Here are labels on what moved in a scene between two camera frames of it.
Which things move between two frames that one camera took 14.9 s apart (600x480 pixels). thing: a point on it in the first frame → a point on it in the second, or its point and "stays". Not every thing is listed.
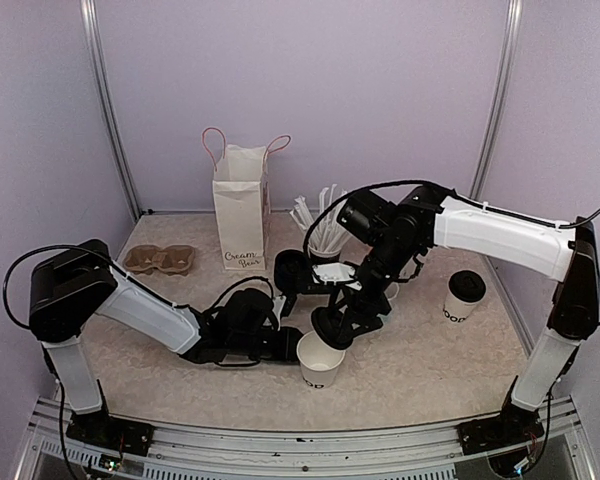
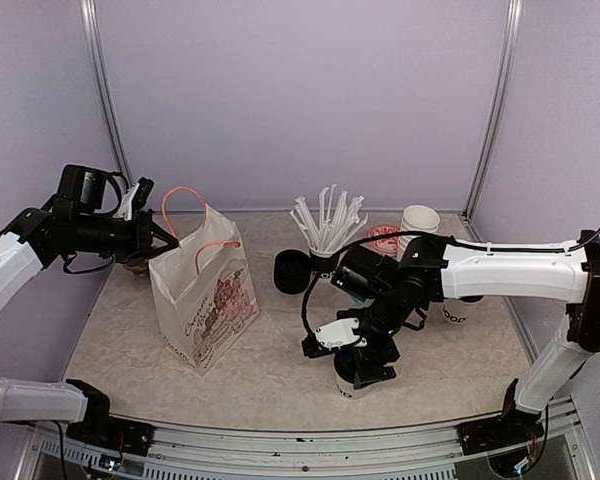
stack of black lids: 292,271 stays
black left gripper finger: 281,358 → 158,251
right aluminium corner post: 499,95 stays
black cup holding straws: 318,259 stays
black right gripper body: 378,304 → 387,351
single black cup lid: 331,326 → 345,363
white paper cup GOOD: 457,310 stays
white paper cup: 319,362 → 350,390
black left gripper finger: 289,337 → 158,232
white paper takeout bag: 241,189 → 204,288
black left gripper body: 249,345 → 140,219
